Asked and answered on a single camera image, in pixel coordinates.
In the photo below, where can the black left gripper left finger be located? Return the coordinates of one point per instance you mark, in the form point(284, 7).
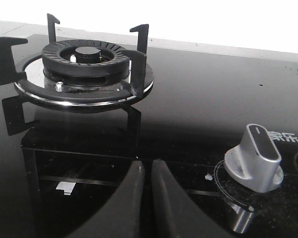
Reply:
point(120, 216)

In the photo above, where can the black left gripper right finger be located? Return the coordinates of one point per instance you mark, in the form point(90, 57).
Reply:
point(177, 216)

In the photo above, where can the silver stove knob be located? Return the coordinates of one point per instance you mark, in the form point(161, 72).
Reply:
point(255, 161)

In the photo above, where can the left black pot support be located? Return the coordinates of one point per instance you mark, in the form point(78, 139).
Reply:
point(28, 77)

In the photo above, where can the black glass gas stove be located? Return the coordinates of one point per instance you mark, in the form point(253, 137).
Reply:
point(59, 165)

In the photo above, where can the left black gas burner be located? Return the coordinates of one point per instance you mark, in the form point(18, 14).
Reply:
point(85, 63)

